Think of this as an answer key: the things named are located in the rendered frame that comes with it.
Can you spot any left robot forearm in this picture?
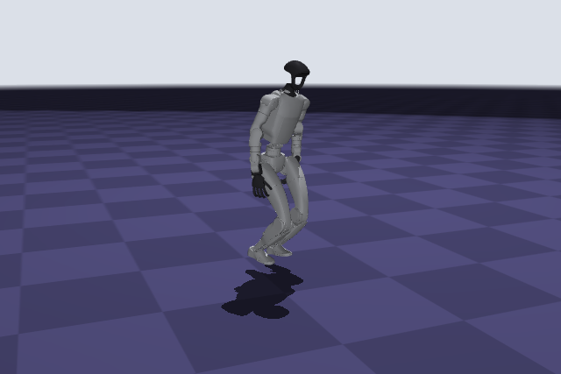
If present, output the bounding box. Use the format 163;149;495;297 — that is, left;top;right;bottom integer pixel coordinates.
291;126;303;162

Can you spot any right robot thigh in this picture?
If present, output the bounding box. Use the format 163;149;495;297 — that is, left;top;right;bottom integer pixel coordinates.
252;161;293;233

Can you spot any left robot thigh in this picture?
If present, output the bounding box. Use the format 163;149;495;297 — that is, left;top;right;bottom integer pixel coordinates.
280;156;309;223

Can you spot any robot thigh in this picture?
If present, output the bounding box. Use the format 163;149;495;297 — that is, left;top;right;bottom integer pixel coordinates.
280;156;309;223
252;161;293;233

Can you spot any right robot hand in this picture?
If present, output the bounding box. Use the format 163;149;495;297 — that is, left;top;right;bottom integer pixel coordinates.
251;164;272;198

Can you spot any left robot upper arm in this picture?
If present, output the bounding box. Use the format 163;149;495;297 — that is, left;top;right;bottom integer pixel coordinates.
293;95;310;134

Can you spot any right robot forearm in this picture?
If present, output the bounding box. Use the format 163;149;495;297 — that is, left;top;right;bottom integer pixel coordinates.
249;128;262;173

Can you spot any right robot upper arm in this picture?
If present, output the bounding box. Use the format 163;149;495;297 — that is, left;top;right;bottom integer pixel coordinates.
250;94;280;139

